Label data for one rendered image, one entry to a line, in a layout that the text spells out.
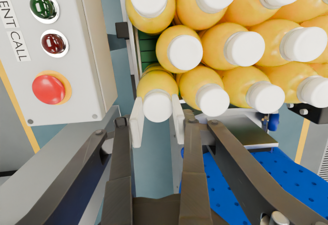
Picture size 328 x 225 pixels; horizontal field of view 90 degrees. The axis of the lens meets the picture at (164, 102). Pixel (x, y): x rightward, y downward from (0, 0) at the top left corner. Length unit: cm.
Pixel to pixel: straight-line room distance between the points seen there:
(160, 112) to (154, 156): 146
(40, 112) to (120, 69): 111
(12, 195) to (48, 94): 67
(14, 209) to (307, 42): 85
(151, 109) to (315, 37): 21
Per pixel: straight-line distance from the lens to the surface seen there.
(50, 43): 22
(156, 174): 182
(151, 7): 20
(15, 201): 84
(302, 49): 26
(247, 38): 22
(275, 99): 26
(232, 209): 34
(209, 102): 22
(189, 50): 20
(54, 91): 23
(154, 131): 151
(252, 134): 38
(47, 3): 22
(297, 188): 41
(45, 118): 27
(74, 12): 22
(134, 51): 32
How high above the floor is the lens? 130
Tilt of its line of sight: 69 degrees down
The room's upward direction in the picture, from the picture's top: 173 degrees clockwise
